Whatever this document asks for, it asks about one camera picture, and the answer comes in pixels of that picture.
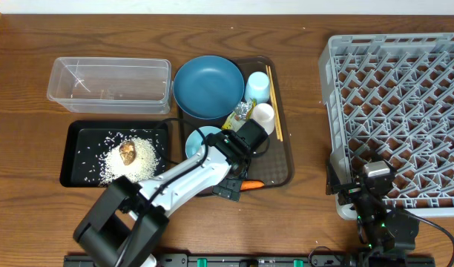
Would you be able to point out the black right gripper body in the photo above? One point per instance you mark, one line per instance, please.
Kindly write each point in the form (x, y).
(351, 190)

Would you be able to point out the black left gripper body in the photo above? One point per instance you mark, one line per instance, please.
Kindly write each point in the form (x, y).
(248, 161)

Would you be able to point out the orange carrot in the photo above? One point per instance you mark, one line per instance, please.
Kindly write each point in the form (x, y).
(251, 184)

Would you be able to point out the light blue small bowl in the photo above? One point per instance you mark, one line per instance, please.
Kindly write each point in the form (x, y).
(194, 141)

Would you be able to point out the dark blue bowl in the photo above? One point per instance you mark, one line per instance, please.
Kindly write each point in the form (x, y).
(208, 87)

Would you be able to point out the brown food scrap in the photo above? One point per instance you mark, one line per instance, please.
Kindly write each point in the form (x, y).
(127, 152)

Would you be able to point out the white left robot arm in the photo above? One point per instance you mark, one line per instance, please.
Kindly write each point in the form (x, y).
(125, 224)

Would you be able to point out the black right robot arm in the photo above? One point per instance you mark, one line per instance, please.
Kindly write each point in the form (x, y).
(388, 234)

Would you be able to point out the grey dishwasher rack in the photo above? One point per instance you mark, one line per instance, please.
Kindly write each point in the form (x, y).
(393, 95)

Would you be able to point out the yellow green wrapper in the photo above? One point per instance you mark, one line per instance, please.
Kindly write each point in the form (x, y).
(233, 122)

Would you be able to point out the foil snack wrapper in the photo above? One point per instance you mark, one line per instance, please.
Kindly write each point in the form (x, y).
(243, 110)

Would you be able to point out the pink cup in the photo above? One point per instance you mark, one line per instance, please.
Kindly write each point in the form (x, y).
(264, 115)

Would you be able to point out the brown serving tray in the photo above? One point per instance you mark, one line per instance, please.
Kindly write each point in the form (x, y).
(276, 167)

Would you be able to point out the light blue cup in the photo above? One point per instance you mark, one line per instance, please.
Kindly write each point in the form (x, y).
(258, 88)

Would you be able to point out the clear plastic bin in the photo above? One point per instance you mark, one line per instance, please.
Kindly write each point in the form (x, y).
(111, 85)

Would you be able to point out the spilled rice grains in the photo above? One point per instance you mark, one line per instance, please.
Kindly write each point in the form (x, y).
(147, 164)

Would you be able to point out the black plastic tray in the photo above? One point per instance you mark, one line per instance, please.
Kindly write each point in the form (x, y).
(90, 141)

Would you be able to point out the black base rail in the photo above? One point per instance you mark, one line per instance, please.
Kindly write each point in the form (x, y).
(183, 260)

